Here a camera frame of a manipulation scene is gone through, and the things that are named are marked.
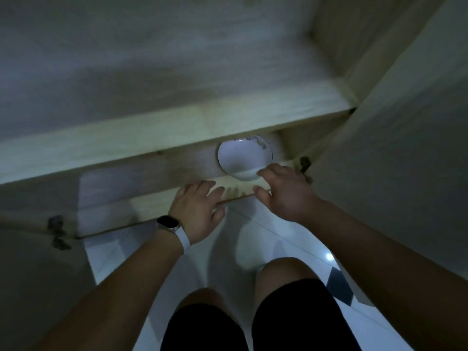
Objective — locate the black shorts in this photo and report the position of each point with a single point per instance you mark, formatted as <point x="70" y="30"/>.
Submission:
<point x="300" y="318"/>

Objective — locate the person's right hand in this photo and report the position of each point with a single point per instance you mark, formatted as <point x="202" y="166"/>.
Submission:
<point x="289" y="195"/>

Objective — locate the person's left hand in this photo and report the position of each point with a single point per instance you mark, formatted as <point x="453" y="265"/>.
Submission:
<point x="195" y="212"/>

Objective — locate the person's left leg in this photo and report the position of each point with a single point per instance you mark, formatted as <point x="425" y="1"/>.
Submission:
<point x="204" y="297"/>

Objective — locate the person's left forearm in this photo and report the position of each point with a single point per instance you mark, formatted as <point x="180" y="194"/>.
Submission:
<point x="117" y="296"/>

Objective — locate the brown wooden cabinet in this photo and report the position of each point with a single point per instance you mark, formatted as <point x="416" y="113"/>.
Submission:
<point x="146" y="87"/>

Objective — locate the metal door hinge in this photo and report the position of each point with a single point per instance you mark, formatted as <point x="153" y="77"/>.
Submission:
<point x="56" y="230"/>
<point x="305" y="166"/>

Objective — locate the person's right leg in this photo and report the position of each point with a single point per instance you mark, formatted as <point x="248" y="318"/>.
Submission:
<point x="285" y="270"/>

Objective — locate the smartwatch with white band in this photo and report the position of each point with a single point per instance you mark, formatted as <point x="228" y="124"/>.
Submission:
<point x="170" y="222"/>

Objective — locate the person's leg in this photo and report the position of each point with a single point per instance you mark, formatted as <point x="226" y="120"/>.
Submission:
<point x="285" y="270"/>
<point x="204" y="297"/>

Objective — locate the person's right forearm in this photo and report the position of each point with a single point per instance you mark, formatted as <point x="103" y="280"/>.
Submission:
<point x="395" y="277"/>

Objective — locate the white cartoon print plate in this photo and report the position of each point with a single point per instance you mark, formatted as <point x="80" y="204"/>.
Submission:
<point x="241" y="157"/>

